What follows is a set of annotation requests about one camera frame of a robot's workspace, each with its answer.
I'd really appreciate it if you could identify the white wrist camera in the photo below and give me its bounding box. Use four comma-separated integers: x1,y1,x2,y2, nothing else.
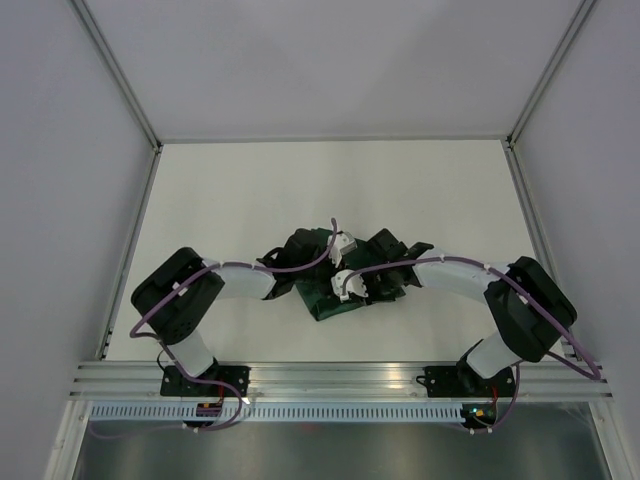
327,231,357,268
330,270,368,302

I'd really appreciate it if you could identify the aluminium enclosure frame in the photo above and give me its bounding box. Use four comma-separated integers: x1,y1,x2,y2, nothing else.
70,1,639,478

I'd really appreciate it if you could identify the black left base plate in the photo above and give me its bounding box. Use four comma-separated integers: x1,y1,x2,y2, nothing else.
160,364,250,398

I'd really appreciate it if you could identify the aluminium mounting rail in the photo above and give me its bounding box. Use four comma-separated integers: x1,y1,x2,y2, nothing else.
69,361,613,403

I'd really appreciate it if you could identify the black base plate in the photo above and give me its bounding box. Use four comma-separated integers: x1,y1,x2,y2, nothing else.
160,364,250,398
415,365,516,399

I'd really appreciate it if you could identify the white slotted cable duct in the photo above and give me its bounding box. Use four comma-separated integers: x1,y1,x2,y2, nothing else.
89,401,463,424

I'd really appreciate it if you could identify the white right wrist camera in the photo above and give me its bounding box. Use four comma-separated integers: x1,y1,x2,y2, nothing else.
330,270,368,302

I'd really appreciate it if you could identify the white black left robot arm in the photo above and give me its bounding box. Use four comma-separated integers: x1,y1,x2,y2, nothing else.
130,229,355,396

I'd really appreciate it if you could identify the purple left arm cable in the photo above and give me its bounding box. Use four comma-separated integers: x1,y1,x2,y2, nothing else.
89,216,340,441

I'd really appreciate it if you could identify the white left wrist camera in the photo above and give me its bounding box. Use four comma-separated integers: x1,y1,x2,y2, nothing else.
327,231,357,268

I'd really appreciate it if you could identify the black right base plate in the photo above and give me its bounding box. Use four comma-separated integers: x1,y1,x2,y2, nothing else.
415,365,516,399

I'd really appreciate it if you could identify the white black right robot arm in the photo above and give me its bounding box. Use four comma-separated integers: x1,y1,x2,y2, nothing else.
361,229,577,395

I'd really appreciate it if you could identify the dark green cloth napkin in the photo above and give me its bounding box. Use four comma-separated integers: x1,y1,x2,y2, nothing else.
295,228,408,321

